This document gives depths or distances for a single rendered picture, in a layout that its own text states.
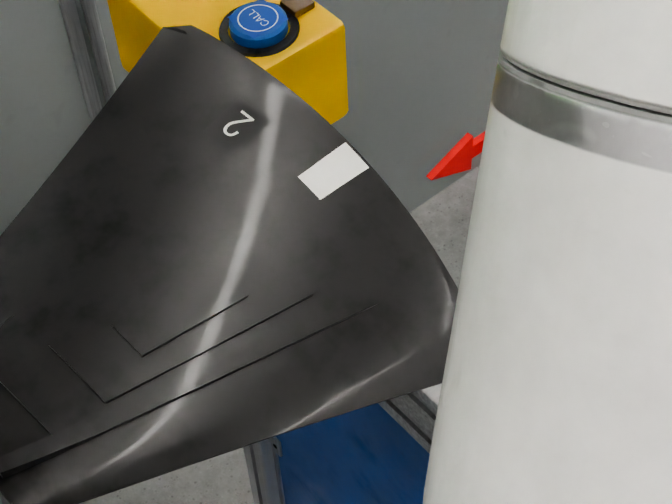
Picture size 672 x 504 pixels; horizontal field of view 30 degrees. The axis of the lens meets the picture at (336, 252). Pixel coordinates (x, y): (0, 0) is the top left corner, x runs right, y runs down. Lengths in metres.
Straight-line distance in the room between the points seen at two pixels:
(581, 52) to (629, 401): 0.07
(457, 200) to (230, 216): 1.62
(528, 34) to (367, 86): 1.55
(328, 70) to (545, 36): 0.64
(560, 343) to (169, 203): 0.35
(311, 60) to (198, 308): 0.35
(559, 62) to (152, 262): 0.34
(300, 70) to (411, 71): 1.01
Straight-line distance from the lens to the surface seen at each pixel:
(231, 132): 0.60
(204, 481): 1.89
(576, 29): 0.25
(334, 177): 0.60
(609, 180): 0.25
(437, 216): 2.16
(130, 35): 0.94
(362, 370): 0.56
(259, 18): 0.87
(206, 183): 0.59
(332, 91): 0.91
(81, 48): 1.43
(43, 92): 1.44
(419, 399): 0.94
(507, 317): 0.27
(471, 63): 1.98
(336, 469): 1.27
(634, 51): 0.24
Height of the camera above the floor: 1.64
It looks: 51 degrees down
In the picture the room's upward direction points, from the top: 4 degrees counter-clockwise
